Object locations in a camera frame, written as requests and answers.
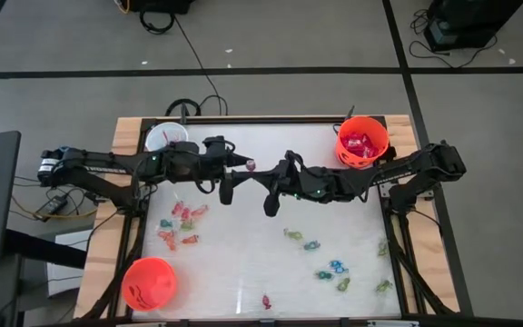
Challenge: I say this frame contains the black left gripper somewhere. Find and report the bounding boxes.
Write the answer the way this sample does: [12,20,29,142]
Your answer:
[197,153,254,183]

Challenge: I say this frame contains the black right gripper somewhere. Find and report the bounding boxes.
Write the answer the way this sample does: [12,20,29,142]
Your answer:
[233,168,311,201]

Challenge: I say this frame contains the red Skittles candy bag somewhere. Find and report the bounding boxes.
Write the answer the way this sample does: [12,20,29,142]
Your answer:
[341,135,363,158]
[351,132,380,151]
[356,144,380,159]

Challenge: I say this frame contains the white jack-o-lantern bucket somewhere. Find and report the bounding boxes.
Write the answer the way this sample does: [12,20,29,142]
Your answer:
[144,121,190,154]

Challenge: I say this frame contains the orange jack-o-lantern bucket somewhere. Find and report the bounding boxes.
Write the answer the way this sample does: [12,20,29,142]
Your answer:
[334,115,390,170]
[119,257,177,313]

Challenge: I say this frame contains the light wooden table border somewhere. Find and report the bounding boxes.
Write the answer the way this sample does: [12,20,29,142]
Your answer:
[74,113,461,319]

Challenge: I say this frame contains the black equipment box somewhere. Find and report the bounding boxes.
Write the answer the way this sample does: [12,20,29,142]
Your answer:
[127,0,198,15]

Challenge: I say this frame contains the black power adapter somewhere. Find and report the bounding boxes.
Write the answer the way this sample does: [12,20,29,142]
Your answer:
[35,193,68,217]

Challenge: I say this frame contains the white flat box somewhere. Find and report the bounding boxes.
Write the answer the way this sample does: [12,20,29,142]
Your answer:
[44,228,94,300]

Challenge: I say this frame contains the black desk leg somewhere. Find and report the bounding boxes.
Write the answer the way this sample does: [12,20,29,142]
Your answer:
[5,229,88,270]

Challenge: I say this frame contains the black computer case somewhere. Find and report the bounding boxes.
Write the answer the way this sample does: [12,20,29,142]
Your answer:
[423,0,523,52]

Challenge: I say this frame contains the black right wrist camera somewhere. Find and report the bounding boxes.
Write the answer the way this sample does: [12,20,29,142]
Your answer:
[262,193,281,219]

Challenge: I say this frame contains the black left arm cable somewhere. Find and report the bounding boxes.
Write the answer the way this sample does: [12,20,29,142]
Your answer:
[192,179,217,195]

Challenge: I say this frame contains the black looped cable bundle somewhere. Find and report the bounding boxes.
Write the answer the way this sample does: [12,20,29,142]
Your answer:
[164,94,230,117]

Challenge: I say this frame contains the black metal table frame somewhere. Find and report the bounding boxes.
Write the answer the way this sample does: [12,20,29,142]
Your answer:
[79,115,474,327]

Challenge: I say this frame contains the long black floor cable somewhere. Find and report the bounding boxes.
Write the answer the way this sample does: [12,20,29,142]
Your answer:
[173,15,222,117]

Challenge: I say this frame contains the black coiled cable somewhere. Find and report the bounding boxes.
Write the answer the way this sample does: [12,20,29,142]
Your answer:
[138,3,176,35]

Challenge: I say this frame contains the black tangled floor cables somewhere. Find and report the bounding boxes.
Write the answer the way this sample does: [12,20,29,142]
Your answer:
[408,7,499,69]

